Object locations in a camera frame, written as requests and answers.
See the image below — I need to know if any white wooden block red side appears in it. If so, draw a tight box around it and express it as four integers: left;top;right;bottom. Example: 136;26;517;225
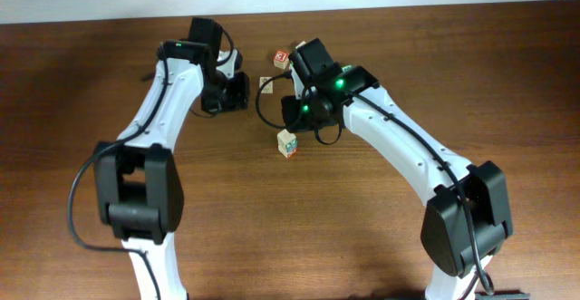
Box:
276;130;297;153

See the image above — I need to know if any red letter U block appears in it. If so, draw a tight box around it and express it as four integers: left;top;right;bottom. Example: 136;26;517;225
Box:
278;146;297;159

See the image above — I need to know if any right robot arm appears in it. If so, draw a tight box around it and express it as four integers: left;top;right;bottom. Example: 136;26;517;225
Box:
282;39;514;299

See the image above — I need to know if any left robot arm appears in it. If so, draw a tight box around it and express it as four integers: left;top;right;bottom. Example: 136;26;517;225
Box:
94;17;249;299

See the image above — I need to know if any wooden block brown picture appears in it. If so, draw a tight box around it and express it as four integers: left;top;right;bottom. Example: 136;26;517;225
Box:
259;77;274;94

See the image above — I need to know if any red number three block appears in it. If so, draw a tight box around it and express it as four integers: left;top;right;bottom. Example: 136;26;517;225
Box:
273;50;289;70

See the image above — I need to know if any wooden block blue side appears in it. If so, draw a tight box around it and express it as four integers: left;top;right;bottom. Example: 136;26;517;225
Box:
295;41;306;49

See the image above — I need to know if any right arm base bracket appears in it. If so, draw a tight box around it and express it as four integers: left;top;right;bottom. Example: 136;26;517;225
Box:
475;292;531;300

